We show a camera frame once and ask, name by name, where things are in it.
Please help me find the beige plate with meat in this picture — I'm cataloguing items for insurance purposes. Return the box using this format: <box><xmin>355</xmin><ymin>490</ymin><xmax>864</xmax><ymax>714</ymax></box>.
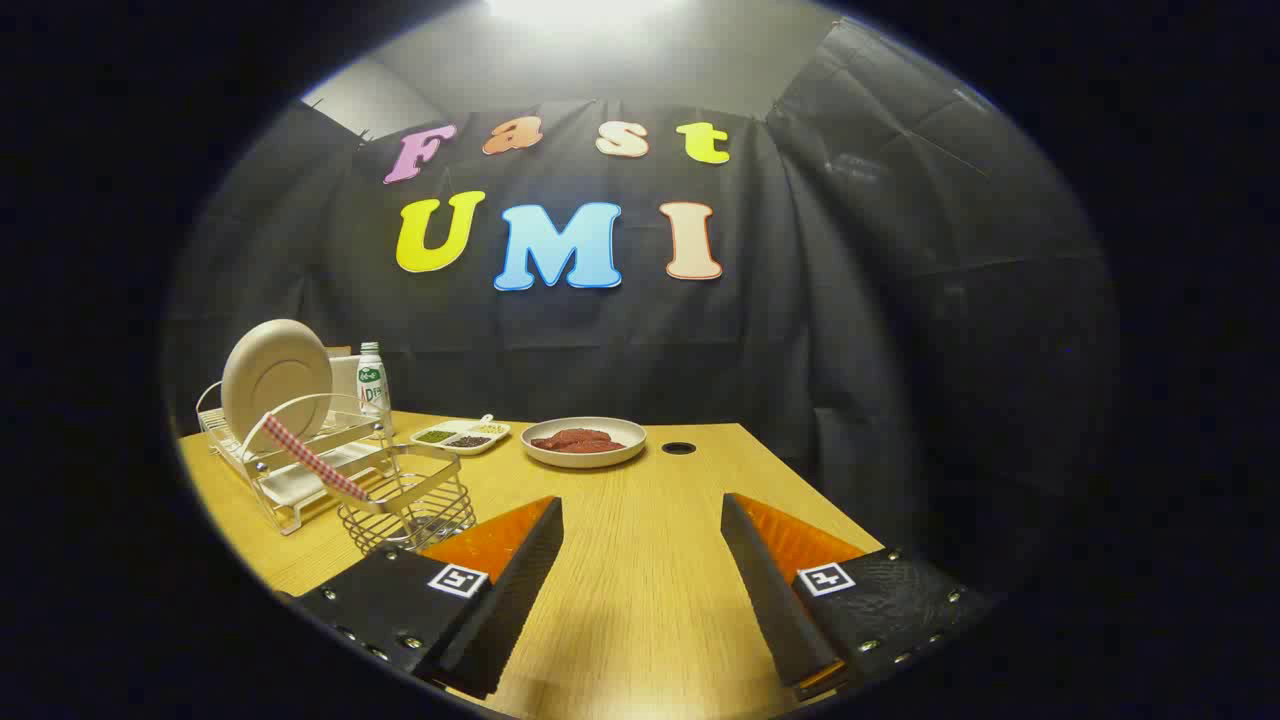
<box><xmin>521</xmin><ymin>416</ymin><xmax>648</xmax><ymax>469</ymax></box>

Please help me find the black backdrop cloth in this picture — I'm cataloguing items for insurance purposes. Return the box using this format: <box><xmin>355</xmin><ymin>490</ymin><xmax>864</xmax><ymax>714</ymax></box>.
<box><xmin>165</xmin><ymin>20</ymin><xmax>1121</xmax><ymax>601</ymax></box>

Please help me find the spoon with red checked handle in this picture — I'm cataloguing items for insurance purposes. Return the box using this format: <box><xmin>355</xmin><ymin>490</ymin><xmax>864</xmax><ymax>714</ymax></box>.
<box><xmin>262</xmin><ymin>413</ymin><xmax>371</xmax><ymax>501</ymax></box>

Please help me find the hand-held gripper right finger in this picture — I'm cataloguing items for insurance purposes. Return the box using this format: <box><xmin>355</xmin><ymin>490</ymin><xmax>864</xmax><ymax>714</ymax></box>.
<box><xmin>720</xmin><ymin>492</ymin><xmax>1001</xmax><ymax>703</ymax></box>

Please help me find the white wire dish rack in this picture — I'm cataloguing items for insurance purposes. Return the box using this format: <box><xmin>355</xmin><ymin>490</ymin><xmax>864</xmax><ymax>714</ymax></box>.
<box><xmin>195</xmin><ymin>378</ymin><xmax>421</xmax><ymax>536</ymax></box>

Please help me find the white drink bottle green label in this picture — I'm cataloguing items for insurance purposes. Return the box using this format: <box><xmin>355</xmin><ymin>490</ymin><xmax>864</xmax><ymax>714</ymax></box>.
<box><xmin>357</xmin><ymin>342</ymin><xmax>393</xmax><ymax>439</ymax></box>

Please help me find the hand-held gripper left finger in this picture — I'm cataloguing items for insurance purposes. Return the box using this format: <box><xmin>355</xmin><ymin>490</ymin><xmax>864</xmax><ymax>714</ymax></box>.
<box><xmin>275</xmin><ymin>495</ymin><xmax>564</xmax><ymax>701</ymax></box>

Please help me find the metal wire basket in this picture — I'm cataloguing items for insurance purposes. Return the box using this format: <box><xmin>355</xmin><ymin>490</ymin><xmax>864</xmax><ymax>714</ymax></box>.
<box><xmin>335</xmin><ymin>443</ymin><xmax>478</xmax><ymax>556</ymax></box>

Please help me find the white toaster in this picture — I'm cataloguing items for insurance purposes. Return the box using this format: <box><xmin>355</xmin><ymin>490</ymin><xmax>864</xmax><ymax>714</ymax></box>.
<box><xmin>328</xmin><ymin>347</ymin><xmax>363</xmax><ymax>411</ymax></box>

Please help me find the divided white dish with beans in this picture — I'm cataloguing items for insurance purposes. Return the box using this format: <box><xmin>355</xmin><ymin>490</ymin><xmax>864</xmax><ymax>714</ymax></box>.
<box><xmin>410</xmin><ymin>414</ymin><xmax>511</xmax><ymax>457</ymax></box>

